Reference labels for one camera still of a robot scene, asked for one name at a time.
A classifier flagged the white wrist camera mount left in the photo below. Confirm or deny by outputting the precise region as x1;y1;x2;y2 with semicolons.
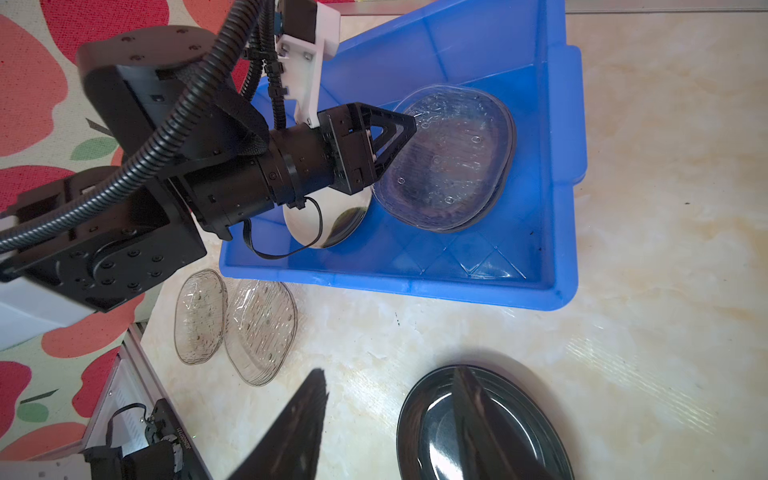
276;0;341;128

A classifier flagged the black plate left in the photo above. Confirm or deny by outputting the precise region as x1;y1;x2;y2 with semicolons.
396;363;575;479

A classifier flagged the white plate with dark glaze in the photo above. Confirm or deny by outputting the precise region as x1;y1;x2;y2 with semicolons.
283;187;373;249

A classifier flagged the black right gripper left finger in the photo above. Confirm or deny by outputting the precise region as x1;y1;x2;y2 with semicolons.
230;368;328;480

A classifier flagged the clear textured glass plate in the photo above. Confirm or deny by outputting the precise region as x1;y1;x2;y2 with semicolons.
373;85;517;233

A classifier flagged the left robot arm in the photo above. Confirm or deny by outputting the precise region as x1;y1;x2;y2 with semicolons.
1;1;416;348

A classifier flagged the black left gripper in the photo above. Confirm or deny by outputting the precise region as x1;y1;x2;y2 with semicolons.
318;103;417;195

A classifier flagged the blue plastic bin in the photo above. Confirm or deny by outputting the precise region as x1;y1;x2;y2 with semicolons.
219;1;587;311

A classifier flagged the smoky glass plate far left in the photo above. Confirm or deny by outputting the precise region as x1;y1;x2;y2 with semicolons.
174;269;228;365

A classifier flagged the smoky glass plate under arm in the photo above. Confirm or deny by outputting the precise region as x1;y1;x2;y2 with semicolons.
224;279;299;387

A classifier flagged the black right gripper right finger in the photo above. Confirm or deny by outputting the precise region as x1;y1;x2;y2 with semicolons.
451;365;561;479

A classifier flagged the black corrugated cable conduit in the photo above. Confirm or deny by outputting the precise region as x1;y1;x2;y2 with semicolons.
0;0;268;253

